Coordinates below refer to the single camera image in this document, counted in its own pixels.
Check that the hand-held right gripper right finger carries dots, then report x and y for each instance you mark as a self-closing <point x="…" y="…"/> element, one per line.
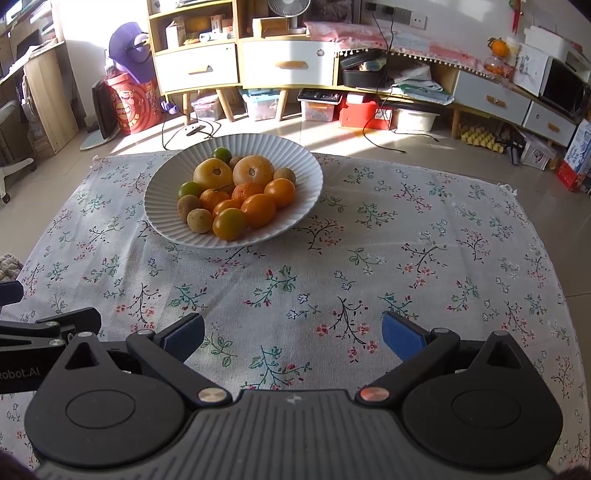
<point x="401" y="337"/>

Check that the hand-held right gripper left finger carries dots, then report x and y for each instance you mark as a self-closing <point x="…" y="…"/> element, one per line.
<point x="182" y="334"/>

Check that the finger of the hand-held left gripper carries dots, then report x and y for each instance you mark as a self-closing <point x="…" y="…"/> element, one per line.
<point x="78" y="323"/>
<point x="10" y="293"/>

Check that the mandarin with stem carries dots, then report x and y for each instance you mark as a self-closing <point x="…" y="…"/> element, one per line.
<point x="212" y="199"/>

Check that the green lime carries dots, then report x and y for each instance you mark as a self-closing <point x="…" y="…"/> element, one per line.
<point x="190" y="189"/>
<point x="221" y="153"/>

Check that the bumpy mandarin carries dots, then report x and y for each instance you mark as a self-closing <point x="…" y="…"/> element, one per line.
<point x="247" y="190"/>

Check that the white ribbed plate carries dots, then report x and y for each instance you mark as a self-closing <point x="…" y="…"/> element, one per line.
<point x="302" y="198"/>

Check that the grey knit cloth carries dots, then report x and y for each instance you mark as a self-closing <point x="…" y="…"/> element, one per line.
<point x="9" y="267"/>

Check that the floral tablecloth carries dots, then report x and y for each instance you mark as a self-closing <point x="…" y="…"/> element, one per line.
<point x="323" y="286"/>

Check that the white office chair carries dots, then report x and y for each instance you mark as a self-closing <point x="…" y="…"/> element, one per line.
<point x="11" y="152"/>

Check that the yellow pear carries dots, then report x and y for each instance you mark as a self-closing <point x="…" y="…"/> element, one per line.
<point x="212" y="173"/>

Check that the tan pear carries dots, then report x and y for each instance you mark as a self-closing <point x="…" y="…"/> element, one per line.
<point x="254" y="170"/>

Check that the black standing panel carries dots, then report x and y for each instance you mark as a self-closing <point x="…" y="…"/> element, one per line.
<point x="104" y="113"/>

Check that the wooden desk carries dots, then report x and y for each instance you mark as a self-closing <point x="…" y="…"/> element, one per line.
<point x="48" y="92"/>

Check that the yellow egg tray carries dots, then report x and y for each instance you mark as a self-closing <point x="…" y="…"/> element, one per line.
<point x="482" y="139"/>

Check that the white plastic tub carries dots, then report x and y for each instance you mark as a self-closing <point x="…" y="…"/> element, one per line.
<point x="416" y="121"/>

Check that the black handheld tool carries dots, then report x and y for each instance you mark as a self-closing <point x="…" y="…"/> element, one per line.
<point x="513" y="151"/>

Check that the red printed round box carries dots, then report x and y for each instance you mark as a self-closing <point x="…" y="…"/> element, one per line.
<point x="136" y="108"/>

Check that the red storage box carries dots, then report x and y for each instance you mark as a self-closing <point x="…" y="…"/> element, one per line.
<point x="364" y="116"/>

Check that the white printed box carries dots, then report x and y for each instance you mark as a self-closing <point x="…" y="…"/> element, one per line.
<point x="536" y="156"/>

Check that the small clear storage box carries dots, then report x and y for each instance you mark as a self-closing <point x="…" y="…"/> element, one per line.
<point x="205" y="110"/>

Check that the small purple object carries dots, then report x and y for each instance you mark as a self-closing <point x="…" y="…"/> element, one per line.
<point x="168" y="107"/>

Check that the red printed carton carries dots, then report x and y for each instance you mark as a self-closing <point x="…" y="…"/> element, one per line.
<point x="572" y="180"/>

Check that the clear box blue lid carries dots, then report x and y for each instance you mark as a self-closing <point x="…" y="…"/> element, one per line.
<point x="261" y="107"/>

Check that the clear box dark lid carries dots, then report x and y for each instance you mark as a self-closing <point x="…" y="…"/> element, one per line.
<point x="319" y="108"/>

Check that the pile of papers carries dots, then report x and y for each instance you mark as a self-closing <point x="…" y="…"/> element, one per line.
<point x="422" y="85"/>

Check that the blue white carton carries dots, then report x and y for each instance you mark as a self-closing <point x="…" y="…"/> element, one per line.
<point x="581" y="147"/>

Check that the black case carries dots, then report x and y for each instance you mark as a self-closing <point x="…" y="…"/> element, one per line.
<point x="364" y="76"/>

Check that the wooden shelf cabinet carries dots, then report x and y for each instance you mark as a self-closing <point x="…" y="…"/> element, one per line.
<point x="196" y="69"/>

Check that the purple plush toy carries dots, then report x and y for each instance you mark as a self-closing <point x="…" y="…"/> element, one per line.
<point x="131" y="50"/>

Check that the glass jar of oranges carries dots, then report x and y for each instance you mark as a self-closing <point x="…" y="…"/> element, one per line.
<point x="498" y="68"/>

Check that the curved wooden TV cabinet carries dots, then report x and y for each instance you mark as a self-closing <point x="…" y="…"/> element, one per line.
<point x="286" y="64"/>

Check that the pink fringed cloth runner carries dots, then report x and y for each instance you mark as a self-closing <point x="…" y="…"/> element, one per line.
<point x="415" y="46"/>

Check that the black microwave oven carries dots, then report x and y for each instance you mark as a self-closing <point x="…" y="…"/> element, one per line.
<point x="563" y="87"/>

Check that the white paper drawing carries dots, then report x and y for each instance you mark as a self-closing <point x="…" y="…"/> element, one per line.
<point x="531" y="69"/>

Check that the orange persimmon ornament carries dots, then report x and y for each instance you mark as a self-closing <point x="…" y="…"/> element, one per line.
<point x="497" y="47"/>

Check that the small wooden box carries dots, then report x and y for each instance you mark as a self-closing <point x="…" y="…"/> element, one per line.
<point x="270" y="27"/>

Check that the white foam box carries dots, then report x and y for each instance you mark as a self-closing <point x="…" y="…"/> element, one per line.
<point x="551" y="42"/>

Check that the framed cat picture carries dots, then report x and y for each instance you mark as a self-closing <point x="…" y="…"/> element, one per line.
<point x="339" y="9"/>

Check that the white desk fan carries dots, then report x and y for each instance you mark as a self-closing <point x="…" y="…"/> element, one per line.
<point x="286" y="14"/>

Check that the red hanging ornament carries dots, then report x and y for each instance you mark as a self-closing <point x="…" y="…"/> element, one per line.
<point x="515" y="16"/>

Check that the wall socket strip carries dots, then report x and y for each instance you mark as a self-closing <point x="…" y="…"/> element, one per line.
<point x="395" y="14"/>

